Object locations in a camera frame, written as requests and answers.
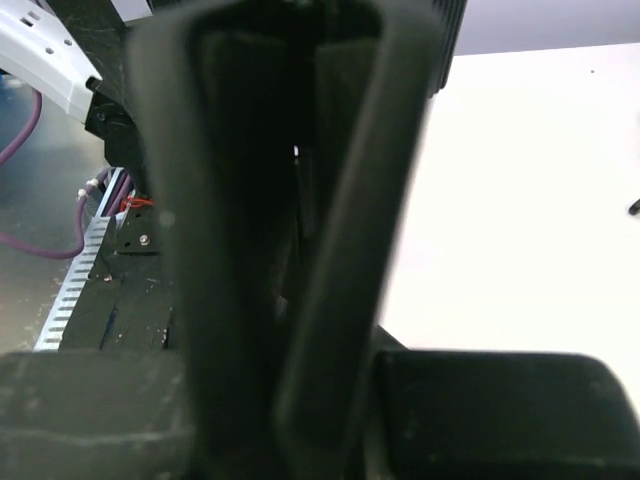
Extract black tripod stand shock mount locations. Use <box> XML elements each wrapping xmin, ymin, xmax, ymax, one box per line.
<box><xmin>628</xmin><ymin>199</ymin><xmax>640</xmax><ymax>216</ymax></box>

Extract black round-base stand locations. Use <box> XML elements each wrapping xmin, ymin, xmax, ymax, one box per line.
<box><xmin>127</xmin><ymin>1</ymin><xmax>465</xmax><ymax>479</ymax></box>

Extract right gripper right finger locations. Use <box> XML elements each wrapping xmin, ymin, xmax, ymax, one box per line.
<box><xmin>369</xmin><ymin>330</ymin><xmax>639</xmax><ymax>479</ymax></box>

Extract white slotted cable duct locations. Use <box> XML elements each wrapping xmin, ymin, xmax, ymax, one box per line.
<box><xmin>33</xmin><ymin>168</ymin><xmax>124</xmax><ymax>352</ymax></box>

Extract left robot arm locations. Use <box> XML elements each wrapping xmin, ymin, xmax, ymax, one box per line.
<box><xmin>1</xmin><ymin>1</ymin><xmax>143</xmax><ymax>171</ymax></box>

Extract black front rail base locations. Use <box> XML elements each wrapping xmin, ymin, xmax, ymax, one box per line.
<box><xmin>59</xmin><ymin>205</ymin><xmax>174</xmax><ymax>351</ymax></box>

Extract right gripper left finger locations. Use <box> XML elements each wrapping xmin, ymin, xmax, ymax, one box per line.
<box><xmin>1</xmin><ymin>351</ymin><xmax>194</xmax><ymax>479</ymax></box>

